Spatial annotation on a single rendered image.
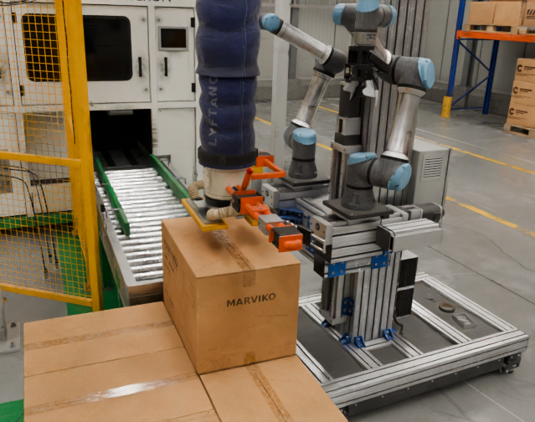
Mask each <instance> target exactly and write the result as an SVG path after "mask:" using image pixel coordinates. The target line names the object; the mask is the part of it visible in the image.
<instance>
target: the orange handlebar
mask: <svg viewBox="0 0 535 422"><path fill-rule="evenodd" d="M263 164H265V165H266V166H267V167H268V168H270V169H271V170H273V171H274V172H264V173H253V174H252V176H251V180H255V179H267V178H283V177H285V176H286V172H285V171H284V170H282V169H281V168H279V167H277V166H276V165H275V164H274V163H272V162H270V161H269V160H267V159H264V160H263ZM225 189H226V191H227V192H228V193H230V194H231V195H232V193H234V190H233V189H232V188H231V187H230V186H227V187H226V188H225ZM244 208H245V209H246V210H247V211H248V212H249V214H248V215H249V216H250V217H251V218H252V219H256V220H257V221H258V216H259V215H265V214H272V213H271V212H270V211H269V210H270V209H269V208H268V207H267V206H266V205H262V204H261V203H259V202H257V203H255V206H251V205H250V204H248V203H246V204H245V205H244ZM259 211H260V212H261V213H258V212H259ZM270 227H273V226H272V225H271V224H267V225H266V226H265V228H266V230H267V231H270ZM301 243H302V242H301V240H300V239H297V240H293V241H290V240H288V241H286V242H285V243H284V246H285V247H286V248H297V247H300V246H301Z"/></svg>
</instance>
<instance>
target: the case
mask: <svg viewBox="0 0 535 422"><path fill-rule="evenodd" d="M224 220H225V222H226V223H227V224H228V225H229V228H228V229H220V230H212V231H204V232H203V231H202V230H201V229H200V228H199V226H198V225H197V223H196V222H195V221H194V219H193V217H186V218H177V219H162V220H161V223H162V273H163V300H164V302H165V304H166V306H167V309H168V311H169V313H170V315H171V317H172V319H173V322H174V324H175V326H176V328H177V331H178V333H179V335H180V337H181V339H182V341H183V344H184V346H185V348H186V349H187V352H188V355H189V357H190V358H191V361H192V363H193V366H194V367H195V370H196V372H197V374H202V373H210V372H214V371H219V370H223V369H227V368H234V367H238V366H243V365H247V364H251V363H259V362H263V361H267V360H271V359H276V358H283V357H288V356H291V355H296V337H297V322H298V307H299V292H300V278H301V262H300V261H299V260H298V259H297V258H296V257H295V256H294V255H293V254H292V253H290V252H289V251H288V252H282V253H279V252H278V249H277V248H276V247H275V246H274V245H273V244H272V243H269V235H264V234H263V233H262V232H261V231H260V230H259V229H258V226H251V225H250V224H249V223H248V222H247V221H246V220H245V219H236V218H235V217H229V218H225V219H224Z"/></svg>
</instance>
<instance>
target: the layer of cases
mask: <svg viewBox="0 0 535 422"><path fill-rule="evenodd" d="M23 422H348V421H347V419H346V418H345V416H344V415H343V414H342V412H341V411H340V410H339V408H338V407H337V406H336V405H335V404H334V403H333V402H332V400H331V399H330V397H329V396H328V395H327V393H326V392H325V391H324V389H323V388H322V387H321V385H320V384H319V383H318V382H317V381H316V380H315V378H314V377H313V376H312V375H311V373H310V372H309V370H308V369H307V368H306V366H305V365H304V364H303V362H302V361H301V360H300V359H299V358H298V357H297V355H291V356H288V357H283V358H276V359H271V360H267V361H263V362H259V363H251V364H247V365H243V366H238V367H234V368H227V369H223V370H219V371H214V372H210V373H202V374H197V372H196V370H195V367H194V366H193V363H192V361H191V358H190V357H189V355H188V352H187V349H186V348H185V346H184V344H183V341H182V339H181V337H180V335H179V333H178V331H177V328H176V326H175V324H174V322H173V319H172V317H171V315H170V313H169V311H168V309H167V306H166V304H165V302H163V301H159V302H153V303H148V304H142V305H137V306H127V307H122V308H116V309H110V310H105V311H96V312H90V313H85V314H79V315H73V316H64V317H58V318H53V319H48V320H42V321H36V322H26V323H24V324H23Z"/></svg>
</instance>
